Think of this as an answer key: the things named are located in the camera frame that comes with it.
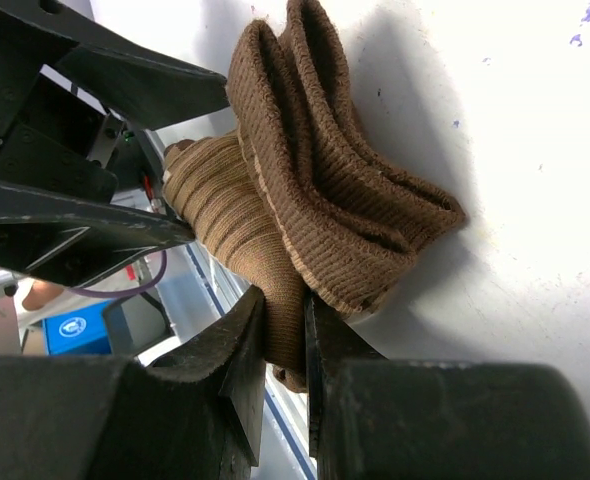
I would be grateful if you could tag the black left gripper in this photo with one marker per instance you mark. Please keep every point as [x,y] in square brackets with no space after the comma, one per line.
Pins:
[52,140]

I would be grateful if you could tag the brown striped sock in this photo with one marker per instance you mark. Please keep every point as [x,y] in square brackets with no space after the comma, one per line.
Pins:
[294,199]

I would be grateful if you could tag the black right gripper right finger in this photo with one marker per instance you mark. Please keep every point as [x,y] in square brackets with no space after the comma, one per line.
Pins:
[329,341]

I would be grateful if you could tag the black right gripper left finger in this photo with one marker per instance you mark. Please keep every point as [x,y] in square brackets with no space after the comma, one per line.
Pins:
[217,389]

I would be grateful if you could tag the blue bin with logo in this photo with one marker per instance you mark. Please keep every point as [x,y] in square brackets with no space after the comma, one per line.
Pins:
[78,332]

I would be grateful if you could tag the aluminium mounting rail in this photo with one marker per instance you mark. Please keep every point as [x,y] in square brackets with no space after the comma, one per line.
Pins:
[196,291]

